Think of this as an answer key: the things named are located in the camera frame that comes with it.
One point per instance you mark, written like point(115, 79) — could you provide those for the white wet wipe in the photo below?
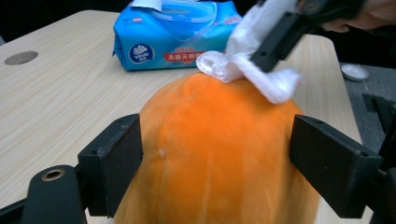
point(243, 46)

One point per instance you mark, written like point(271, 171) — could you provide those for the blue wet wipes pack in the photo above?
point(146, 34)

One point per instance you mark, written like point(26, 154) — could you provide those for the white round dish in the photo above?
point(355, 72)

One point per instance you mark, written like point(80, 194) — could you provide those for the orange plush toy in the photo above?
point(218, 149)

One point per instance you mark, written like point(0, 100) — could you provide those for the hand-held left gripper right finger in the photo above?
point(333, 168)

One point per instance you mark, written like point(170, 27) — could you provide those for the dark flat object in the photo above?
point(384, 109)

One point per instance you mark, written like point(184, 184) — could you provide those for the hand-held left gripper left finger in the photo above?
point(115, 161)

